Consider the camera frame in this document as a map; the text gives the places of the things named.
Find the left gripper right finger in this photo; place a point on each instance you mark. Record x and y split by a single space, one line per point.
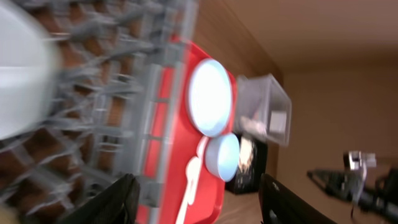
280 205

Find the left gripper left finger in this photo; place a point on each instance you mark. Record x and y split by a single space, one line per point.
118 204

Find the food scraps and rice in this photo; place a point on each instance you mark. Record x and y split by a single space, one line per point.
246 154

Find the light blue bowl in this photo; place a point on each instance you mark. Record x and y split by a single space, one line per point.
222 156

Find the green bowl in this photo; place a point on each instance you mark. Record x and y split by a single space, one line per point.
30 66

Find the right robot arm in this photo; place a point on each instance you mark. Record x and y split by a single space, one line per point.
349 187

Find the grey dishwasher rack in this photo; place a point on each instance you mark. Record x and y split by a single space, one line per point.
103 111

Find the black tray bin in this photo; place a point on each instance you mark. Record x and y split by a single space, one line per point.
248 182

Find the red plastic tray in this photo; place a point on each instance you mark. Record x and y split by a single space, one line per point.
210 194

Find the crumpled white tissue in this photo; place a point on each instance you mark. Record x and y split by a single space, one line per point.
253 126

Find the white plastic spoon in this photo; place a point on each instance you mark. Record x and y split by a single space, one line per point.
192 172

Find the white plastic fork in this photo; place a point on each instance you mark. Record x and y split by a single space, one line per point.
201 146

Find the clear plastic bin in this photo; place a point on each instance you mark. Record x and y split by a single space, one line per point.
264 99

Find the light blue plate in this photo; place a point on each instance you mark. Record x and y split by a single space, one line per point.
209 97

